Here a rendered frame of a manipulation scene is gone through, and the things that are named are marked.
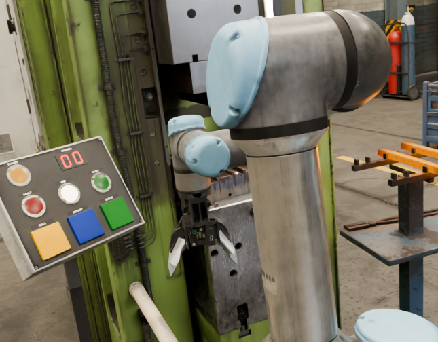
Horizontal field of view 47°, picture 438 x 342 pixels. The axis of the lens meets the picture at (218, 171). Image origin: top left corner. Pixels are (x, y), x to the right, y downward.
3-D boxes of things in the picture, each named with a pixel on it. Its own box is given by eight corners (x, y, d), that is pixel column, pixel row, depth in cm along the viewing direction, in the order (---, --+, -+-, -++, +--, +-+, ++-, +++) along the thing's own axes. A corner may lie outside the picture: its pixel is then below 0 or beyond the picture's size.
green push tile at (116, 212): (134, 220, 138) (122, 196, 139) (113, 229, 133) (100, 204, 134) (131, 222, 139) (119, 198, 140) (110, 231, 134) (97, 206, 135)
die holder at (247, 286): (314, 302, 183) (307, 184, 171) (219, 335, 170) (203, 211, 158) (245, 248, 233) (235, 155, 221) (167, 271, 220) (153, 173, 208)
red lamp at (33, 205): (45, 214, 123) (42, 197, 122) (26, 218, 121) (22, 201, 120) (45, 210, 126) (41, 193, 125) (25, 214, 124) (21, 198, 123)
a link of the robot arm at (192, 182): (172, 167, 109) (208, 161, 111) (174, 187, 111) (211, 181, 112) (176, 176, 102) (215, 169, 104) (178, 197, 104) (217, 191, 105)
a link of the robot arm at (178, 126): (172, 123, 98) (161, 117, 106) (178, 177, 101) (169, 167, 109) (210, 117, 100) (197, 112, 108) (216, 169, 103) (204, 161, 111)
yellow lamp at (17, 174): (30, 182, 124) (27, 165, 123) (11, 187, 122) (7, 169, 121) (30, 180, 127) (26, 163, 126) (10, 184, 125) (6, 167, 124)
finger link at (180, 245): (161, 280, 108) (181, 243, 107) (159, 268, 113) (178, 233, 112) (174, 286, 109) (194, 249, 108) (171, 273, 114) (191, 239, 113)
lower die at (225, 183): (261, 190, 171) (259, 165, 169) (206, 203, 164) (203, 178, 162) (212, 165, 209) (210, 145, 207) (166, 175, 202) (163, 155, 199)
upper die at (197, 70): (251, 85, 162) (248, 54, 159) (193, 94, 155) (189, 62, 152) (202, 79, 199) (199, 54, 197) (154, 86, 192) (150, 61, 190)
